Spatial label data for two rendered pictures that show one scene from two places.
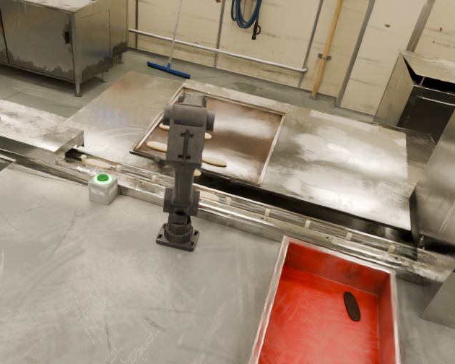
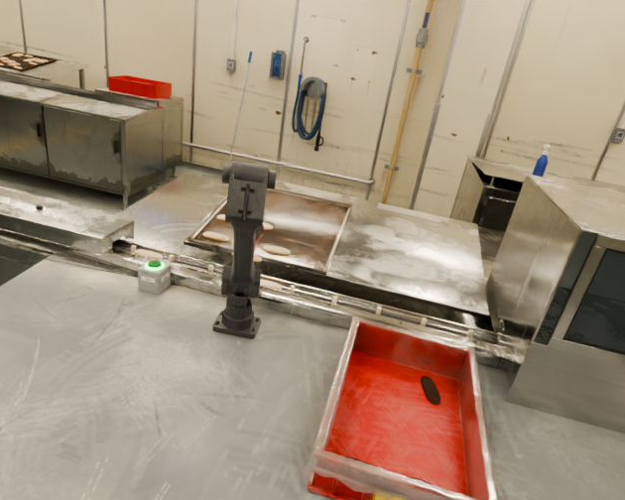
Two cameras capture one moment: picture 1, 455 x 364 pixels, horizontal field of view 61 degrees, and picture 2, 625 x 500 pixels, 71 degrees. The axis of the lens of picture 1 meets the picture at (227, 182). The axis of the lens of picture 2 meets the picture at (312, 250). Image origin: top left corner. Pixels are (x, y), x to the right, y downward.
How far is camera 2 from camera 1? 0.17 m
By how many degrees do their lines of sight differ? 9
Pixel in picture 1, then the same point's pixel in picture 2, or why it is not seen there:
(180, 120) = (240, 175)
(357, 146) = (428, 236)
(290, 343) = (364, 427)
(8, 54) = (49, 166)
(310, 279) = (384, 365)
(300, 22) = (365, 133)
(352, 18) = (418, 128)
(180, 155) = (240, 211)
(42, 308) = (81, 394)
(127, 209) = (181, 298)
